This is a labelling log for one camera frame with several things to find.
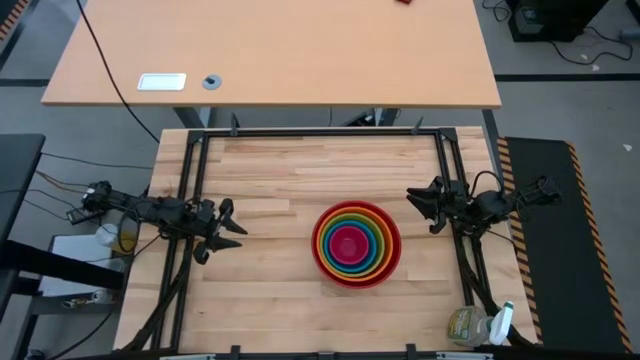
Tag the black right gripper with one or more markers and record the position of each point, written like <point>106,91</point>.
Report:
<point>455,202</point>

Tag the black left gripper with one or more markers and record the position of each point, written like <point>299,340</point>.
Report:
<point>204,222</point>

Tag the orange plastic bowl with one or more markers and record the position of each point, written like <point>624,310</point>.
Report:
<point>388,245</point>

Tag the green plastic bowl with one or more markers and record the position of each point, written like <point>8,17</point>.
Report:
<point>381,244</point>

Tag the blue plastic bowl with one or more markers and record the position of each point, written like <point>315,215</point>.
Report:
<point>374,244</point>

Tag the small pink plastic bowl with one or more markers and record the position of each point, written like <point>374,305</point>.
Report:
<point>349,245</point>

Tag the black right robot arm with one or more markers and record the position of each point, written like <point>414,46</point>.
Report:
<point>495,205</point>

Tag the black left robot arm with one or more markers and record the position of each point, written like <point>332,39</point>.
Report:
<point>150,210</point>

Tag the large red plastic bowl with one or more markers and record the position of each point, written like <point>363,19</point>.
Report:
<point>397,247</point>

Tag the clear bottle with yellow liquid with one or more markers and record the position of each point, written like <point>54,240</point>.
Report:
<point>112,237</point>

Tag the clear spray bottle white trigger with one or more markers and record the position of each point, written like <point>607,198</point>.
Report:
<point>470,326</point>

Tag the black mat with hazard stripes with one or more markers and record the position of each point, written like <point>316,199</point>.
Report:
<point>560,260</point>

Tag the white box under side table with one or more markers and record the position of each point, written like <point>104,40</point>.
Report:
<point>75,260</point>

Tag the light wooden desk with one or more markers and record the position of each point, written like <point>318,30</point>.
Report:
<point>280,50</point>

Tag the black side table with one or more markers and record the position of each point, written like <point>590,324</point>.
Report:
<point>17,180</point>

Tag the black computer case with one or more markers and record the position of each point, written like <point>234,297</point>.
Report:
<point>550,20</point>

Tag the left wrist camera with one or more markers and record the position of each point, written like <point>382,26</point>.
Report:
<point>201,254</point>

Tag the black aluminium frame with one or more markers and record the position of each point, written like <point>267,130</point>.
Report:
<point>320,132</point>

